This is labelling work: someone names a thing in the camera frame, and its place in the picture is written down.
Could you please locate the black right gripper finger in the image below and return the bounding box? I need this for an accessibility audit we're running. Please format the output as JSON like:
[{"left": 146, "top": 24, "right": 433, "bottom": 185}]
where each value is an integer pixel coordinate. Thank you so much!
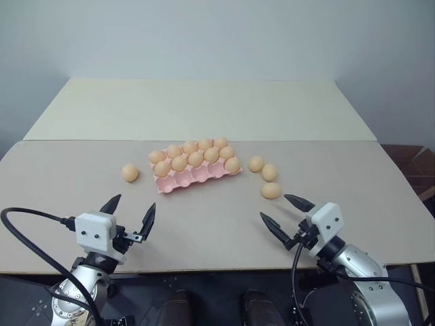
[
  {"left": 283, "top": 194, "right": 317, "bottom": 214},
  {"left": 259, "top": 212, "right": 297, "bottom": 252}
]

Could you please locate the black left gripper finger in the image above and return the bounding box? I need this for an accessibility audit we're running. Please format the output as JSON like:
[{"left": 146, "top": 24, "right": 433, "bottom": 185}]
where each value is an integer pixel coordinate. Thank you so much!
[
  {"left": 137, "top": 202, "right": 158, "bottom": 243},
  {"left": 100, "top": 194, "right": 122, "bottom": 217}
]

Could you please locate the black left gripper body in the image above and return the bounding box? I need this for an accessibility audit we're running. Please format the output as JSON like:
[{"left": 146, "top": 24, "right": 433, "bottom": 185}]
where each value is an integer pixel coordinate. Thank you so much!
[{"left": 111, "top": 222, "right": 143, "bottom": 255}]

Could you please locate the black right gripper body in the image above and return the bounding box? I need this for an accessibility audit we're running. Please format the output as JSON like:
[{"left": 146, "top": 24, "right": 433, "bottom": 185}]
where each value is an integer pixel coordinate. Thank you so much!
[{"left": 292, "top": 218, "right": 322, "bottom": 251}]

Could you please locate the pink egg tray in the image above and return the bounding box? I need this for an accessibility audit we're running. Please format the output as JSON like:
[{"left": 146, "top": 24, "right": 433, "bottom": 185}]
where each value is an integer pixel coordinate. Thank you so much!
[{"left": 149, "top": 137, "right": 244, "bottom": 196}]

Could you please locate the brown cardboard box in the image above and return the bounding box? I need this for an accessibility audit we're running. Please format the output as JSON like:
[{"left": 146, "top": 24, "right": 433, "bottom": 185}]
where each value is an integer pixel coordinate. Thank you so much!
[{"left": 379, "top": 144, "right": 435, "bottom": 202}]

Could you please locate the light wooden strip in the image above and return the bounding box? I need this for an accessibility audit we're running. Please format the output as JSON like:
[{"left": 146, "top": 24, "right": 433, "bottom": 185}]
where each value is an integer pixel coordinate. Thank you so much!
[{"left": 409, "top": 264, "right": 430, "bottom": 322}]

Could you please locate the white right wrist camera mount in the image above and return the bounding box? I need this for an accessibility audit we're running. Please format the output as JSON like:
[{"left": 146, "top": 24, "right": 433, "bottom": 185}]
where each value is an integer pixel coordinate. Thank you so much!
[{"left": 304, "top": 202, "right": 344, "bottom": 257}]

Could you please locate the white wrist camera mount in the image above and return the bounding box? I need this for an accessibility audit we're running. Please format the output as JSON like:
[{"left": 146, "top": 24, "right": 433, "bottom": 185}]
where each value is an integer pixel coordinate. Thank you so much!
[
  {"left": 73, "top": 210, "right": 127, "bottom": 265},
  {"left": 304, "top": 202, "right": 344, "bottom": 257}
]

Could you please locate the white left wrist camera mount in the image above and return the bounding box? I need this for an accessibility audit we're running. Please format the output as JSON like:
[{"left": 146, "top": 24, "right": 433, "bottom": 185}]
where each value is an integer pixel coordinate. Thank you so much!
[{"left": 73, "top": 210, "right": 127, "bottom": 265}]

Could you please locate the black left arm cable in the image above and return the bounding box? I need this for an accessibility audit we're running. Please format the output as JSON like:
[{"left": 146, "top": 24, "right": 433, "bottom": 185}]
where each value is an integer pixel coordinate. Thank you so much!
[{"left": 0, "top": 206, "right": 105, "bottom": 326}]

